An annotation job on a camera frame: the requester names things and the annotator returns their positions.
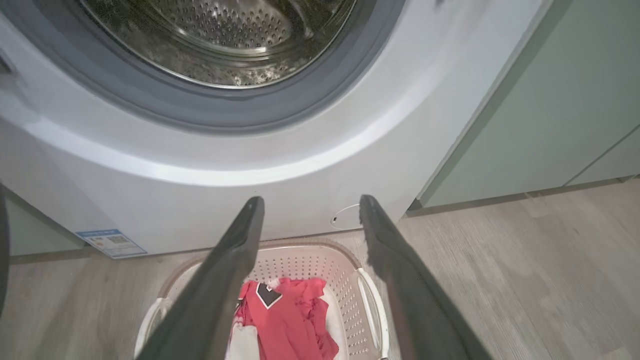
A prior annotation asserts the cream perforated laundry basket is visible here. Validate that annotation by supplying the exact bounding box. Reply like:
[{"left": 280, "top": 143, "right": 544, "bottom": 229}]
[{"left": 134, "top": 237, "right": 391, "bottom": 360}]

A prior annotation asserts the white front-load washing machine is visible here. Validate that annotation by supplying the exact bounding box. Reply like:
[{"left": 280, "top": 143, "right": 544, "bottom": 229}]
[{"left": 0, "top": 0, "right": 556, "bottom": 258}]

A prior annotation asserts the blue energy label sticker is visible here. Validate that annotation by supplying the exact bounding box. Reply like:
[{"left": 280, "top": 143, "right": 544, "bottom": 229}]
[{"left": 75, "top": 229, "right": 148, "bottom": 259}]

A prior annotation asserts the round white filter cover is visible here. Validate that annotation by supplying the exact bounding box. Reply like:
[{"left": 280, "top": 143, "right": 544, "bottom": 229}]
[{"left": 330, "top": 203, "right": 363, "bottom": 231}]

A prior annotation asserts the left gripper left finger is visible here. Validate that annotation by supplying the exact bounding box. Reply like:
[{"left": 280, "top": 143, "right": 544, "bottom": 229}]
[{"left": 135, "top": 196, "right": 266, "bottom": 360}]

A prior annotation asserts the stainless steel washing machine drum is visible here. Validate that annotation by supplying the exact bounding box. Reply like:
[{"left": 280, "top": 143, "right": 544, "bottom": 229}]
[{"left": 77, "top": 0, "right": 358, "bottom": 90}]

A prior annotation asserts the red jersey garment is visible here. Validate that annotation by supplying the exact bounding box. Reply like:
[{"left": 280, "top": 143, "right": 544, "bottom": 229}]
[{"left": 234, "top": 277, "right": 340, "bottom": 360}]

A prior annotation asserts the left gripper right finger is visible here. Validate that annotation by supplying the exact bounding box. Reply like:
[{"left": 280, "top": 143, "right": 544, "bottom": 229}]
[{"left": 359, "top": 194, "right": 493, "bottom": 360}]

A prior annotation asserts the white garment with red trim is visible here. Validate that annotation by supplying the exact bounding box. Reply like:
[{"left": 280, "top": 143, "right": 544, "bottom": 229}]
[{"left": 225, "top": 322, "right": 261, "bottom": 360}]

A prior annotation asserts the pale green tall cabinet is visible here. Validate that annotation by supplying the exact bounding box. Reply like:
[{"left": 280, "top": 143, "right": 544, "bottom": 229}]
[{"left": 417, "top": 0, "right": 640, "bottom": 209}]

